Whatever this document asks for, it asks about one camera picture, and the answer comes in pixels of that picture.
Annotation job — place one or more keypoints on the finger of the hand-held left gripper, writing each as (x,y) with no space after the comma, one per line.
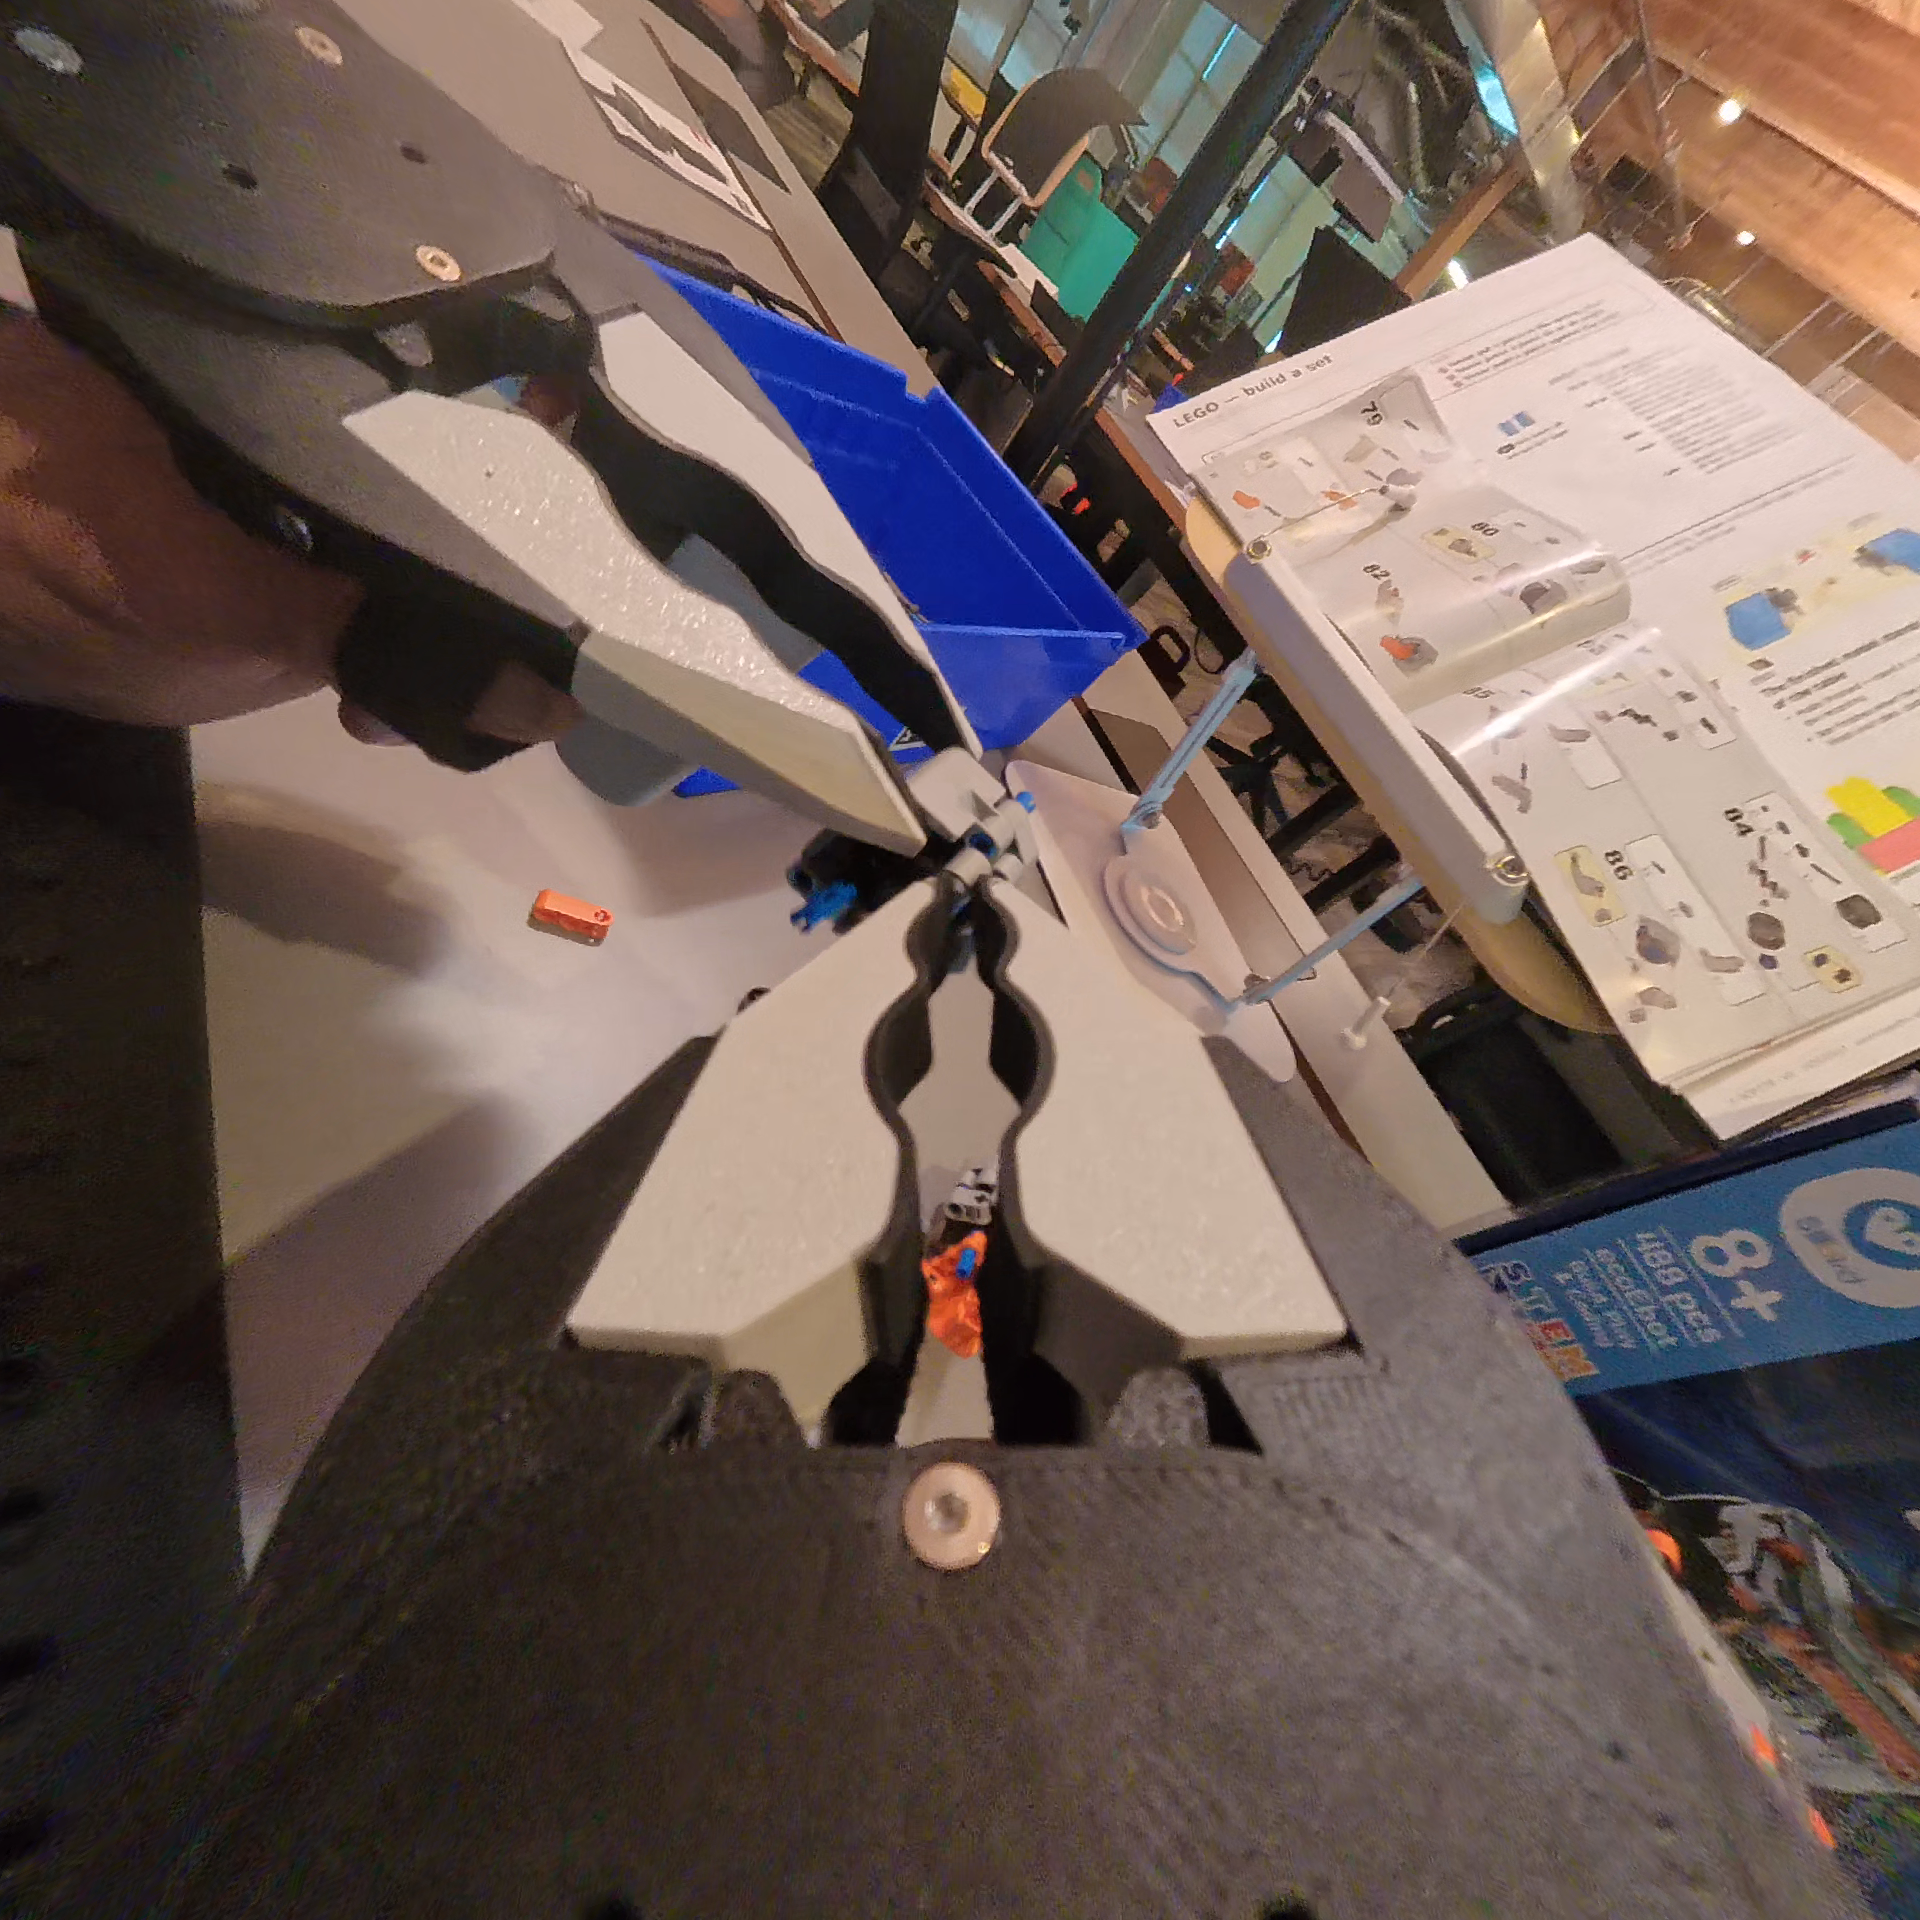
(736,453)
(567,540)

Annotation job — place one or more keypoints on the orange bush piece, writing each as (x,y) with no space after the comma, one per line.
(567,917)

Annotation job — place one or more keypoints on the round wooden board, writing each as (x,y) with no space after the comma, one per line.
(1545,974)

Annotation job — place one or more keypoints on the grey black wheel Lego assembly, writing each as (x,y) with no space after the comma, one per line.
(960,793)

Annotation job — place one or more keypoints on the printed paper sheet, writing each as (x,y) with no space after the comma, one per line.
(655,122)

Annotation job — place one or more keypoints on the black metal pole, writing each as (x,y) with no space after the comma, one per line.
(1156,266)

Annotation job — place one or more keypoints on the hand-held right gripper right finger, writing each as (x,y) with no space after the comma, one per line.
(1186,1205)

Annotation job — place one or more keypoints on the blue robot kit box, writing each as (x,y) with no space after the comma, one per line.
(1727,1273)

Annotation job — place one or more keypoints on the person's left hand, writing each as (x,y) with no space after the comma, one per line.
(120,601)

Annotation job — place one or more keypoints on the grey orange axle assembly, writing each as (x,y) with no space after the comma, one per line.
(952,1287)

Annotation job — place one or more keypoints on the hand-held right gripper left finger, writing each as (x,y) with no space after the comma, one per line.
(721,1205)

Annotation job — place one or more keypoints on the blue plastic bin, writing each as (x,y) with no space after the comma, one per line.
(929,527)

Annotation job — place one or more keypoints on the black wheel hub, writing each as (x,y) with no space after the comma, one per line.
(839,872)

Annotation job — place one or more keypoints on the white instruction booklet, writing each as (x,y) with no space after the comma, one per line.
(1650,601)

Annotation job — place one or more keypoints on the black office chair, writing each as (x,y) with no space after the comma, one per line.
(885,122)

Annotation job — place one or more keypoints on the black dimpled panel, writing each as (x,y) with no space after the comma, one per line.
(108,1205)

